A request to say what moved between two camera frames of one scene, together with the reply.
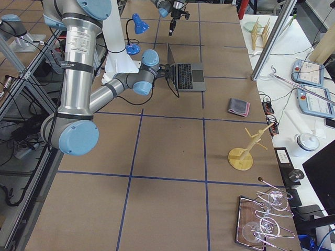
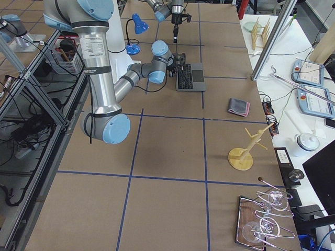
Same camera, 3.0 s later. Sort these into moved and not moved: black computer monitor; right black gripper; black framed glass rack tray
Moved: right black gripper
Not moved: black computer monitor; black framed glass rack tray
